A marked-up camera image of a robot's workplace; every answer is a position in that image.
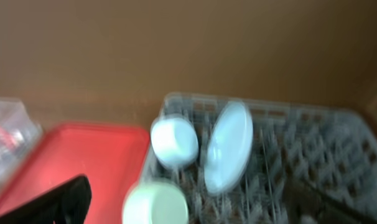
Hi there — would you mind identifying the red snack wrapper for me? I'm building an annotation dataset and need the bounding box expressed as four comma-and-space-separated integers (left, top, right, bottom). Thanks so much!
0, 126, 21, 151

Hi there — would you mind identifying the mint green bowl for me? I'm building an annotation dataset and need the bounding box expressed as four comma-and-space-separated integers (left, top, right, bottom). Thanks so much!
122, 181, 189, 224

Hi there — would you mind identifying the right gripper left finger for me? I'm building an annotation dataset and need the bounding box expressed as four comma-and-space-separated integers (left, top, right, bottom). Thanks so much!
0, 175, 92, 224

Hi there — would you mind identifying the blue bowl with food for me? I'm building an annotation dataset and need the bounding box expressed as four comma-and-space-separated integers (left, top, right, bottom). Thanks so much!
151, 114, 199, 169

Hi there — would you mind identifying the grey dishwasher rack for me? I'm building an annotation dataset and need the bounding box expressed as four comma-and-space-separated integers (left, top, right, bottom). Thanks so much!
141, 93, 377, 223

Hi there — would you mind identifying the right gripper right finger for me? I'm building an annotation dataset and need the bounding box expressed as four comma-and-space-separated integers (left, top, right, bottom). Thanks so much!
284, 180, 377, 224

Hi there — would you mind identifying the light blue plate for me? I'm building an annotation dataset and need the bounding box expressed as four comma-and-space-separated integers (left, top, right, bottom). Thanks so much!
203, 101, 254, 195

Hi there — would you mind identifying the clear plastic bin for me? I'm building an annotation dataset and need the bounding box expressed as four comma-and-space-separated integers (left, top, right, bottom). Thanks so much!
0, 98, 42, 188

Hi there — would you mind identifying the red serving tray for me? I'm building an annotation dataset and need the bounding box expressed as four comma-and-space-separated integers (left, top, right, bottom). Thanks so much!
0, 123, 150, 223

